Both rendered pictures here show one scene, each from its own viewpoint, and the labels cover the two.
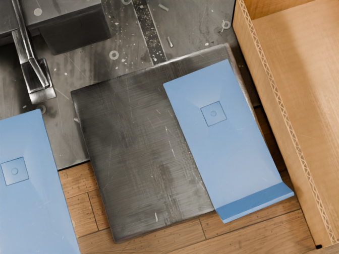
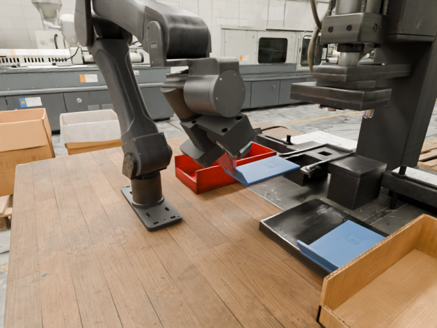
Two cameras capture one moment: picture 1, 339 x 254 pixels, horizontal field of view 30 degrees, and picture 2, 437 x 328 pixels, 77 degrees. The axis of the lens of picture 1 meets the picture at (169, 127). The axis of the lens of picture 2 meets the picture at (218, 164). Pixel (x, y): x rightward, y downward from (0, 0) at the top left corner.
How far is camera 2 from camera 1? 47 cm
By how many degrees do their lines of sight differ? 63
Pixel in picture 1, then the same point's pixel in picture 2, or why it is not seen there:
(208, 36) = not seen: hidden behind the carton
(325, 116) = (413, 304)
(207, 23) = not seen: hidden behind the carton
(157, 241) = (268, 243)
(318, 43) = not seen: outside the picture
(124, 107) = (324, 212)
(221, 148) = (337, 245)
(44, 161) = (280, 170)
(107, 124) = (311, 209)
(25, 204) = (259, 169)
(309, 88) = (421, 291)
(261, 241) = (298, 286)
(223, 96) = (367, 241)
